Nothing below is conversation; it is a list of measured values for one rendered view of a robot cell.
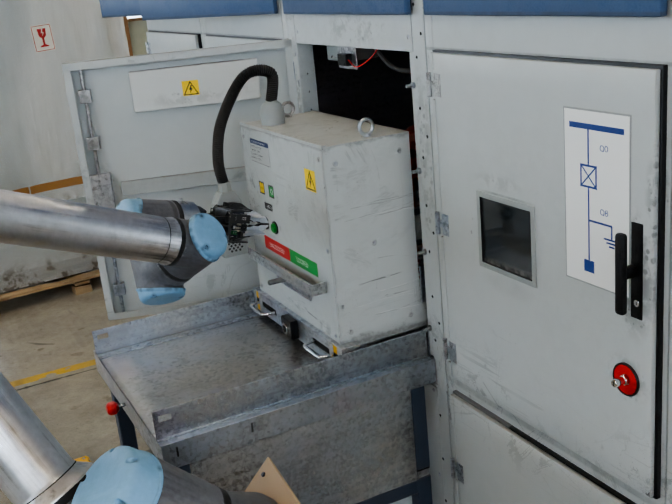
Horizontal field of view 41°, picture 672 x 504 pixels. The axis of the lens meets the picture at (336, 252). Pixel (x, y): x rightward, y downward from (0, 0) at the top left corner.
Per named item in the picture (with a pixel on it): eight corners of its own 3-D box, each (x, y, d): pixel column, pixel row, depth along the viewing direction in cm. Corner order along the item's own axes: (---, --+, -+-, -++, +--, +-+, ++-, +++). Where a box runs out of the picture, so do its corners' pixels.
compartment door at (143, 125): (110, 312, 270) (64, 62, 247) (318, 283, 277) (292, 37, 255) (108, 321, 263) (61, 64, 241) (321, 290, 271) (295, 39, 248)
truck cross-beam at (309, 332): (343, 373, 209) (341, 349, 207) (255, 307, 256) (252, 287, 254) (362, 367, 211) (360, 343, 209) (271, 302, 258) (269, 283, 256)
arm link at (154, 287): (162, 287, 169) (148, 228, 173) (130, 311, 177) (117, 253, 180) (203, 287, 176) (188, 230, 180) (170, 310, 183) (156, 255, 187)
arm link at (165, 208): (113, 254, 180) (103, 210, 183) (168, 254, 189) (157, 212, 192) (135, 233, 174) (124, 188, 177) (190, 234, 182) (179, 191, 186)
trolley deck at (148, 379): (165, 471, 189) (161, 446, 187) (97, 370, 243) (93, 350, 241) (436, 381, 217) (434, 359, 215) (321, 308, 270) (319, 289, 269)
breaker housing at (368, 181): (342, 350, 210) (321, 146, 196) (260, 293, 253) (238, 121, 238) (517, 298, 231) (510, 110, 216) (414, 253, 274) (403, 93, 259)
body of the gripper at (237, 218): (250, 244, 195) (203, 244, 187) (227, 238, 201) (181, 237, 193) (254, 209, 194) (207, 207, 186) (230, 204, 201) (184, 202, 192)
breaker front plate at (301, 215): (337, 351, 210) (316, 149, 196) (257, 294, 252) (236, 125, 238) (342, 349, 211) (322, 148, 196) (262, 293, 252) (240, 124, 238)
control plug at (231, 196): (224, 259, 239) (215, 195, 233) (218, 254, 243) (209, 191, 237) (251, 252, 242) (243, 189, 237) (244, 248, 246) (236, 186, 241)
